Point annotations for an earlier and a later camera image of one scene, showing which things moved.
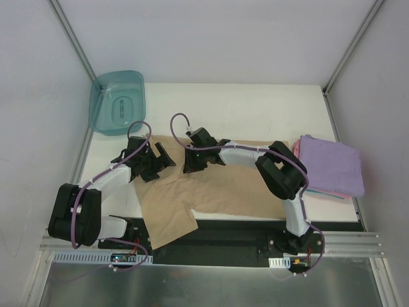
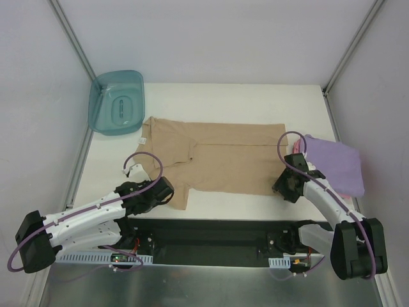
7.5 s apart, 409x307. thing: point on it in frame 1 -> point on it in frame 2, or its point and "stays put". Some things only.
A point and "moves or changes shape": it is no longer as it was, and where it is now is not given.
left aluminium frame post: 73,38 stays put
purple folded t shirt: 332,166 stays put
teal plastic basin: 117,101 stays put
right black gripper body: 194,158 -> 288,184
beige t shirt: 165,203 moves or changes shape
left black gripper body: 153,163 -> 140,198
